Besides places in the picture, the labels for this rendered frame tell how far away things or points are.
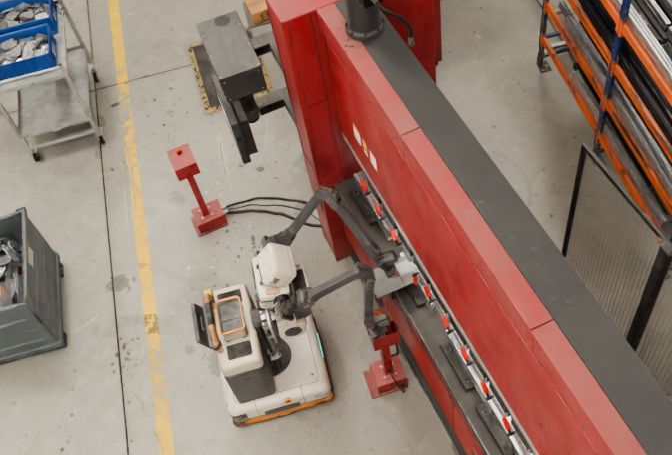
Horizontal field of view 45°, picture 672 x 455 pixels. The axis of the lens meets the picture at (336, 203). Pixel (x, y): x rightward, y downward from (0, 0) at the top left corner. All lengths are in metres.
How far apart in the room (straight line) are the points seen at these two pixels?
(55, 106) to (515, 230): 4.76
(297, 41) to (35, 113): 3.41
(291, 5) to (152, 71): 3.50
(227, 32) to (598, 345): 2.75
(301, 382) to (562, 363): 2.54
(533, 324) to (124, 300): 3.77
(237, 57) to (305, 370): 2.01
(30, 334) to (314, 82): 2.69
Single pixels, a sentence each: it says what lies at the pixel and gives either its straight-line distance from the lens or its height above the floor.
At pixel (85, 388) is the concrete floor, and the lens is 6.02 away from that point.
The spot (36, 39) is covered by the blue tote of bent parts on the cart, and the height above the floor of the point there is 0.97.
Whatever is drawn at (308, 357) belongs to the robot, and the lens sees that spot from 5.34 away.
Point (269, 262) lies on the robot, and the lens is 4.42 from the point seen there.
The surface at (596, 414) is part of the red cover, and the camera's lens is 3.00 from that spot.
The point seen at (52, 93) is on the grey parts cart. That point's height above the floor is 0.33.
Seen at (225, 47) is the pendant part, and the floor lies 1.95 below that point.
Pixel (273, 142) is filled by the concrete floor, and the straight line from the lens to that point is 6.75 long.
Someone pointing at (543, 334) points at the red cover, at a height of 2.30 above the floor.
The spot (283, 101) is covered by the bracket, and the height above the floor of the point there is 1.18.
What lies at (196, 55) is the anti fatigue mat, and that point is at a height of 0.02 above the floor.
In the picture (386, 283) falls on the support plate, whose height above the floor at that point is 1.00.
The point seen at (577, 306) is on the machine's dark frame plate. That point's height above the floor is 2.30.
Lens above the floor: 5.06
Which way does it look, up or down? 54 degrees down
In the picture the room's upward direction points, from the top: 12 degrees counter-clockwise
